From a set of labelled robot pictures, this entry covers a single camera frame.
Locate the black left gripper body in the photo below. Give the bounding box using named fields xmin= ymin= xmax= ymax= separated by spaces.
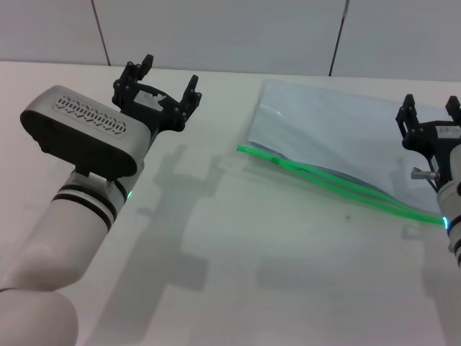
xmin=117 ymin=82 xmax=187 ymax=133

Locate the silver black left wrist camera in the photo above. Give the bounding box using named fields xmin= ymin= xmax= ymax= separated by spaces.
xmin=19 ymin=85 xmax=153 ymax=180

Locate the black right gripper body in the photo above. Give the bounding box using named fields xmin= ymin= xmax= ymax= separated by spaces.
xmin=402 ymin=120 xmax=461 ymax=171

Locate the silver cable connector plug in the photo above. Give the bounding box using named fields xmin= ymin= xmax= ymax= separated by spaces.
xmin=411 ymin=167 xmax=442 ymax=182

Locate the clear document bag green zip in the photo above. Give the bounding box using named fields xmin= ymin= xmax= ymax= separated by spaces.
xmin=236 ymin=79 xmax=448 ymax=226

